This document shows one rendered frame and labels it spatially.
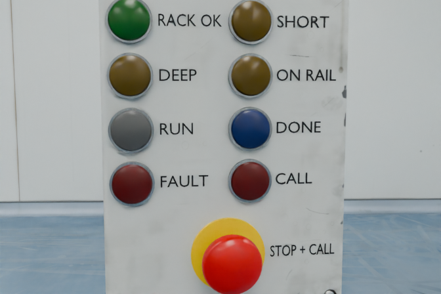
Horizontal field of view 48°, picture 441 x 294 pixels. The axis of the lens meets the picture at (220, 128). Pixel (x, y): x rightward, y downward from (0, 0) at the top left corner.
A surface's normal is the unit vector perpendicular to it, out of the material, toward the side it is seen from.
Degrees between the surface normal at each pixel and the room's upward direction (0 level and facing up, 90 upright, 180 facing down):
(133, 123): 87
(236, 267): 87
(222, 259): 86
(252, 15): 87
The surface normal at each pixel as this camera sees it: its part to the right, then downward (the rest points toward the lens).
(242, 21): 0.07, 0.11
